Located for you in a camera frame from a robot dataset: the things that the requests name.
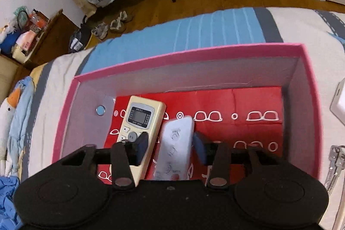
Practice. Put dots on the white power adapter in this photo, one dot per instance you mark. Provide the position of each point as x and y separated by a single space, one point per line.
339 103

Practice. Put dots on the silver key bunch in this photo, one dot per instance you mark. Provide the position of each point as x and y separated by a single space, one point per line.
334 162

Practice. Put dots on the red printed card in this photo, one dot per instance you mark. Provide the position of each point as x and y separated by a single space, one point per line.
242 103

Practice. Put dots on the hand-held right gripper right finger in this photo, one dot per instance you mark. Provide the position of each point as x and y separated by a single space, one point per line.
199 147

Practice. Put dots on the cream remote control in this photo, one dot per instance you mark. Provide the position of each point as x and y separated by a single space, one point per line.
140 111

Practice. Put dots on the white remote control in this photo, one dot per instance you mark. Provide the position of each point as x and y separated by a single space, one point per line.
175 143

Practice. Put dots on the blue crumpled cloth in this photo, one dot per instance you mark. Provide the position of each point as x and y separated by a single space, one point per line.
6 200

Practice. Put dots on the grey white sneaker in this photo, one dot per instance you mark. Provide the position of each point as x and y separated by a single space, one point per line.
99 30

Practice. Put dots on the pink cardboard box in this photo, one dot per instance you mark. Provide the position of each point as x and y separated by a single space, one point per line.
188 76

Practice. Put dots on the wooden side table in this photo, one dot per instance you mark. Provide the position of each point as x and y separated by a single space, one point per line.
51 36

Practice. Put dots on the goose plush toy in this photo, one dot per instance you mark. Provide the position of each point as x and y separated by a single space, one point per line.
8 114

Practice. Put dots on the black floor bag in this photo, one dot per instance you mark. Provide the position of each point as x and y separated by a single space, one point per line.
79 38

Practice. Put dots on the small brown paper bag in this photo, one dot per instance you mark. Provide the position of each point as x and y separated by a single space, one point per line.
82 2

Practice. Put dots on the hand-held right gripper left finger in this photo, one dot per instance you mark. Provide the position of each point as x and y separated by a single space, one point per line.
141 147

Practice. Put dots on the grey slippers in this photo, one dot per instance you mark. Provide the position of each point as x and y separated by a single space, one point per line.
118 22

